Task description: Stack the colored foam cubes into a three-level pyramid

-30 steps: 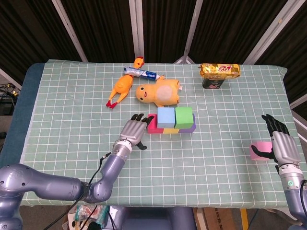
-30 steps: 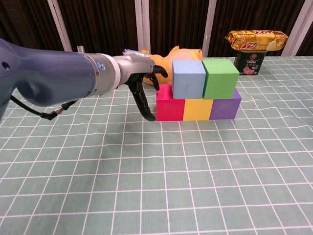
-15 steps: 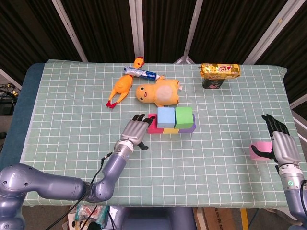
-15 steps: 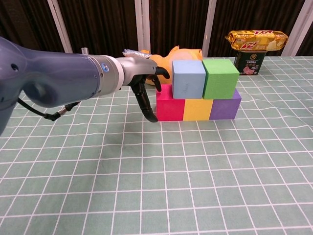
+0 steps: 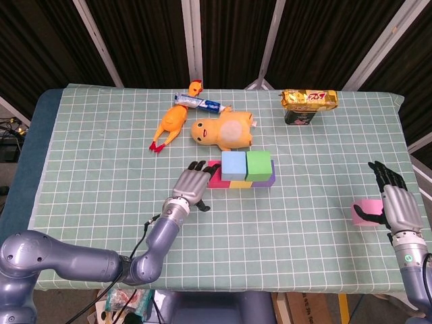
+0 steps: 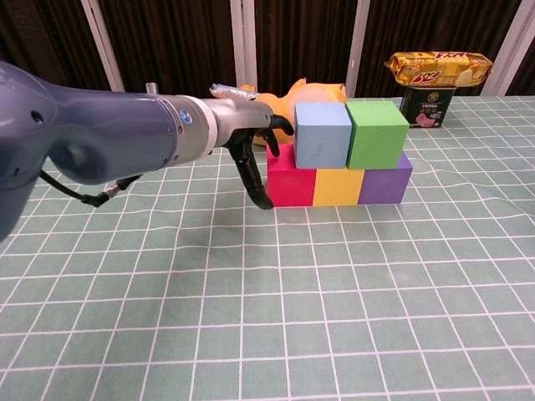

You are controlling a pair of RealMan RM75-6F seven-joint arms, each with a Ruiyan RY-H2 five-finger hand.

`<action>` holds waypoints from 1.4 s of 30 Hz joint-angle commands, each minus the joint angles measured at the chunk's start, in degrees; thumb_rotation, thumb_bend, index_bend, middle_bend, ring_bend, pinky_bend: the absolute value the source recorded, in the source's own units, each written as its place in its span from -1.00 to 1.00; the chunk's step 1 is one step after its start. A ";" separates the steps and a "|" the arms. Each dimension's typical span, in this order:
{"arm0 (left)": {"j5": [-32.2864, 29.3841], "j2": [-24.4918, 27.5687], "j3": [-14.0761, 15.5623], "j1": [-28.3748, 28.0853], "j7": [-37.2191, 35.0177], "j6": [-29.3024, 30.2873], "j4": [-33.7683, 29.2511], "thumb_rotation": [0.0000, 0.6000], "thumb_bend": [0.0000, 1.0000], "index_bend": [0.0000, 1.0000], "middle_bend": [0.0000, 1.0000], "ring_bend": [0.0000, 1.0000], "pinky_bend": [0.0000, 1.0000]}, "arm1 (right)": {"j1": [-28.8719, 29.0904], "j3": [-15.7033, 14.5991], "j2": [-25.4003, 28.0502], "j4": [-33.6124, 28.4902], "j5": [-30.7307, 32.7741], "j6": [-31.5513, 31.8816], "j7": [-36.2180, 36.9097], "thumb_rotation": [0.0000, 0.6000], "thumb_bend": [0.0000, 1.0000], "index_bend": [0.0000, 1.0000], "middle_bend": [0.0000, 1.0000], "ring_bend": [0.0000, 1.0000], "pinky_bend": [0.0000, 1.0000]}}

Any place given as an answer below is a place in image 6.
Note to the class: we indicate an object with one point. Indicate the blue foam cube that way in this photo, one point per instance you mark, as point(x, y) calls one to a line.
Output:
point(319, 144)

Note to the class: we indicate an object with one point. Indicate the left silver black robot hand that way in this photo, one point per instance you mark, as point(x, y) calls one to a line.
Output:
point(236, 119)

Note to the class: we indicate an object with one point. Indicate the dark green tin can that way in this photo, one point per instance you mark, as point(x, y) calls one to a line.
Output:
point(422, 108)

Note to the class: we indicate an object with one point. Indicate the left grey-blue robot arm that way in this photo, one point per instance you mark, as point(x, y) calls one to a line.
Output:
point(83, 138)

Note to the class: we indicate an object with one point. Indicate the yellow plush duck toy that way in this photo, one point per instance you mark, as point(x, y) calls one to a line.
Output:
point(284, 104)

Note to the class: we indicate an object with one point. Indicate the gold biscuit packet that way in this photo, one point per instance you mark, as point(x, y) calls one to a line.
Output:
point(439, 69)

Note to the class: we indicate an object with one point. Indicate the green checked tablecloth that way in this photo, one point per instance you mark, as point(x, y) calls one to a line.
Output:
point(267, 313)

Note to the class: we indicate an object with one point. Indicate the magenta foam cube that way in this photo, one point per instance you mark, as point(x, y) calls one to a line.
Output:
point(290, 186)

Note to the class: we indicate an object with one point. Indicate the purple foam cube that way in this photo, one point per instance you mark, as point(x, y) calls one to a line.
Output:
point(382, 186)

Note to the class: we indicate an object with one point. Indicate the yellow foam cube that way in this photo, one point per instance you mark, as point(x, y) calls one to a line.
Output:
point(337, 188)

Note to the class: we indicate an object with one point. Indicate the silver blue toothpaste tube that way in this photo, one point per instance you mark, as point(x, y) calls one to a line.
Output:
point(227, 91)

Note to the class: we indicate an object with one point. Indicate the green foam cube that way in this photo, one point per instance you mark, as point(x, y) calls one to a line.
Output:
point(374, 144)

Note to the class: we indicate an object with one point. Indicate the white frame post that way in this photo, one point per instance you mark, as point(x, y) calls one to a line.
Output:
point(507, 42)
point(357, 42)
point(102, 46)
point(243, 42)

